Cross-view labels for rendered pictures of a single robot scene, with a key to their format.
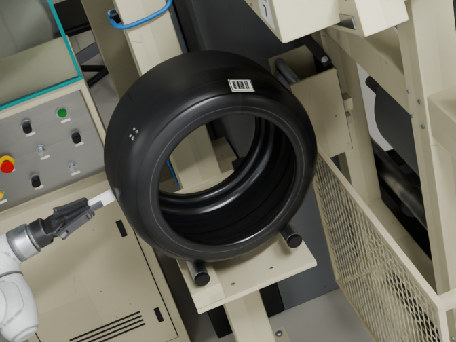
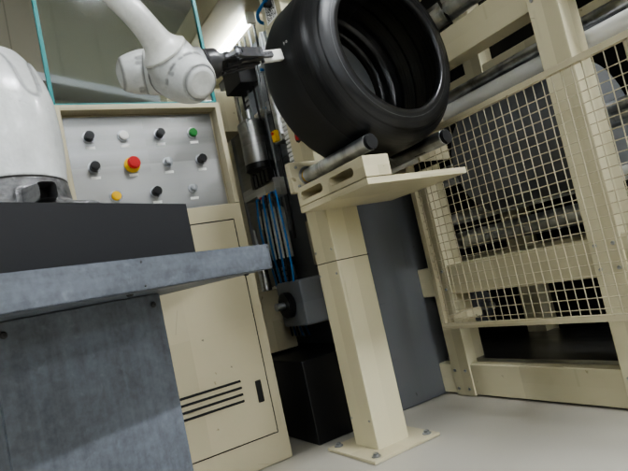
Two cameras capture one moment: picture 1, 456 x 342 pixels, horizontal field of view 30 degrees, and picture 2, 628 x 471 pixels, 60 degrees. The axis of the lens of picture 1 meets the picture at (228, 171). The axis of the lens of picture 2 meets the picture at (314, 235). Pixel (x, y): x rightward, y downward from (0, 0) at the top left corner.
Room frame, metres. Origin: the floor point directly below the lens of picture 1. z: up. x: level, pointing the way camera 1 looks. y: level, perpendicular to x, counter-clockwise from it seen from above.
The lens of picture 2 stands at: (0.56, 0.93, 0.58)
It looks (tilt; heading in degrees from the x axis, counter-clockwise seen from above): 4 degrees up; 335
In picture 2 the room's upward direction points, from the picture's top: 12 degrees counter-clockwise
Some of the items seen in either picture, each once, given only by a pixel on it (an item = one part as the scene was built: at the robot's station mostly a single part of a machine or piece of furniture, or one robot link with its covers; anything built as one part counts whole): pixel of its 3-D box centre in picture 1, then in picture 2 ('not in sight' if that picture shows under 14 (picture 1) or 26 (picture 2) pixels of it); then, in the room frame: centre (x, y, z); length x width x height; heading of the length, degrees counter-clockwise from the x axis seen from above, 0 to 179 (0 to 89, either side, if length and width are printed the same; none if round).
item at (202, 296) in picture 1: (192, 258); (340, 182); (1.95, 0.18, 0.83); 0.36 x 0.09 x 0.06; 7
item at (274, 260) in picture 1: (238, 250); (380, 190); (1.96, 0.04, 0.80); 0.37 x 0.36 x 0.02; 97
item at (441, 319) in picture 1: (377, 290); (523, 207); (1.78, -0.31, 0.65); 0.90 x 0.02 x 0.70; 7
